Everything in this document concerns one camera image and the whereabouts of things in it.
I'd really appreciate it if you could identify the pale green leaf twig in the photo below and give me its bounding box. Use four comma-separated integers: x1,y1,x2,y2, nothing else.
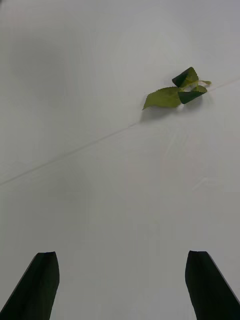
141,66,212,111

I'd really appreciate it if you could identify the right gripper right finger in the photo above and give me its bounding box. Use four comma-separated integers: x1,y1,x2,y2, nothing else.
185,250,240,320

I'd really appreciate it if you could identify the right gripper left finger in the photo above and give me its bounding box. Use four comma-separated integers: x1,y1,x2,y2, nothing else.
0,251,60,320

